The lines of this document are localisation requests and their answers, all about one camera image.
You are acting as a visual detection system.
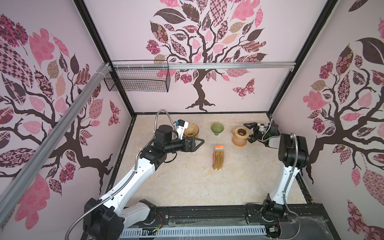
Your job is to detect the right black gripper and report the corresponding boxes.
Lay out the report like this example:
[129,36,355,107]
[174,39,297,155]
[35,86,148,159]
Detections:
[243,123,268,143]

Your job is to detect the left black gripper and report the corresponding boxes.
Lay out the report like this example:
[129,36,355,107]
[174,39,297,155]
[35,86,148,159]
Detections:
[164,136,204,154]

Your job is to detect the grey glass dripper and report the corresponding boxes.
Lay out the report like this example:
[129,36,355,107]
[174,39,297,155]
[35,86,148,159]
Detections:
[184,122,200,139]

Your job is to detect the beige paper coffee filter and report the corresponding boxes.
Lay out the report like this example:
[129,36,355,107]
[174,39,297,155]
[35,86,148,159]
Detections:
[185,123,199,138]

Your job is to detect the green glass dripper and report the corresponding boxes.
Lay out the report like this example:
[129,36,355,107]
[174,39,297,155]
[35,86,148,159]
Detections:
[210,122,225,136]

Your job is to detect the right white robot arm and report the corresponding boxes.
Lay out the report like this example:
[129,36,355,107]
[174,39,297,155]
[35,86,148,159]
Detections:
[244,121,310,222]

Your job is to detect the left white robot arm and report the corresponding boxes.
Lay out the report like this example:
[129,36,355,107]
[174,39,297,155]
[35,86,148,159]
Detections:
[83,120,204,240]

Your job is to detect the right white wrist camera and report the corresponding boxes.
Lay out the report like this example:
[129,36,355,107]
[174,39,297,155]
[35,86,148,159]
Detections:
[258,124,270,134]

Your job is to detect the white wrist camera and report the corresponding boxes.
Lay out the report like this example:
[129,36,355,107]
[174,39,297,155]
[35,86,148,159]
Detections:
[258,124,270,134]
[175,120,189,140]

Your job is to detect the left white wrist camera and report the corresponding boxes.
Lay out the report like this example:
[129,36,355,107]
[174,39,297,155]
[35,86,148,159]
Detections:
[175,120,189,140]

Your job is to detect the right metal conduit cable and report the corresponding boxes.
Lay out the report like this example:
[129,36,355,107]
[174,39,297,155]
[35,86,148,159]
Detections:
[260,118,301,240]

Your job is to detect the metal conduit cable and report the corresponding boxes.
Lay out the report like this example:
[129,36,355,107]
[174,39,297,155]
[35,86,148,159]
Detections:
[64,108,176,240]
[260,118,301,240]

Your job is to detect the left metal conduit cable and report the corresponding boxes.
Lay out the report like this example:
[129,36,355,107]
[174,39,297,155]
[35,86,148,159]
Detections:
[64,108,176,240]

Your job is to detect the back aluminium rail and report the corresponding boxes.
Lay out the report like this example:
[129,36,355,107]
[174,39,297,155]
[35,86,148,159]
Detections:
[112,61,296,70]

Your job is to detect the aluminium rail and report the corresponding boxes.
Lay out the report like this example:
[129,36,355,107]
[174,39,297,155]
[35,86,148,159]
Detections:
[1,63,111,224]
[112,61,296,70]

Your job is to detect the black wire basket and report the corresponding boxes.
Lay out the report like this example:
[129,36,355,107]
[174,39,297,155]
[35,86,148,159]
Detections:
[104,60,171,93]

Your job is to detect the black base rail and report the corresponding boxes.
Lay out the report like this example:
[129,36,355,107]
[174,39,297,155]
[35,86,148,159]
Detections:
[80,203,313,240]

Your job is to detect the white slotted cable duct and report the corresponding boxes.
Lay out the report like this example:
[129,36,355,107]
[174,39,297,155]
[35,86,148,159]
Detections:
[120,226,267,239]

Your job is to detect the left aluminium rail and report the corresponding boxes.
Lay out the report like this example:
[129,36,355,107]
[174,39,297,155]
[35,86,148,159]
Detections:
[1,63,111,224]

